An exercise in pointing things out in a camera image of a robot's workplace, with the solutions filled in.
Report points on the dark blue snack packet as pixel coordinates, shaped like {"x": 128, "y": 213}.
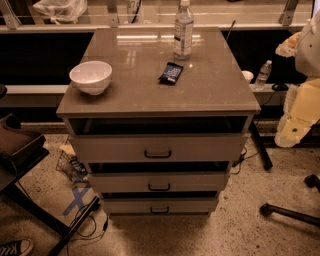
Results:
{"x": 171, "y": 73}

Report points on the grey drawer cabinet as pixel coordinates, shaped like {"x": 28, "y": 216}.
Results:
{"x": 211, "y": 97}

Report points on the clear water bottle on cabinet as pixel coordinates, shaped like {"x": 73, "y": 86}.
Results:
{"x": 183, "y": 30}

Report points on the white paper cup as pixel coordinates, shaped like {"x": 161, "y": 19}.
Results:
{"x": 248, "y": 75}

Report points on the plastic bag on shelf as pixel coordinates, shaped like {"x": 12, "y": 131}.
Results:
{"x": 61, "y": 11}

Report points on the black table leg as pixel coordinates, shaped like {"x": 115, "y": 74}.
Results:
{"x": 267, "y": 164}

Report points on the wire basket on floor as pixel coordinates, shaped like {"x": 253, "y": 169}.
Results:
{"x": 72, "y": 168}

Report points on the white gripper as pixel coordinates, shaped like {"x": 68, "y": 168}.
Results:
{"x": 309, "y": 53}

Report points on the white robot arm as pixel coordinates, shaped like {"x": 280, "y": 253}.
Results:
{"x": 307, "y": 58}

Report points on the black office chair base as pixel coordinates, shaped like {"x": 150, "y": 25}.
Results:
{"x": 267, "y": 209}

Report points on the blue tape cross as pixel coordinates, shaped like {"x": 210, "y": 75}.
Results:
{"x": 78, "y": 193}

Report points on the drawer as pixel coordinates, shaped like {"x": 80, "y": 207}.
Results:
{"x": 158, "y": 182}
{"x": 161, "y": 148}
{"x": 160, "y": 206}

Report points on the black white sneaker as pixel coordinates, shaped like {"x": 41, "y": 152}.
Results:
{"x": 16, "y": 248}

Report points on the white bowl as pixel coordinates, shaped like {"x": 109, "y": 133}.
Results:
{"x": 92, "y": 77}

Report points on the small water bottle on ledge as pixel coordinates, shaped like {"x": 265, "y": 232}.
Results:
{"x": 263, "y": 75}

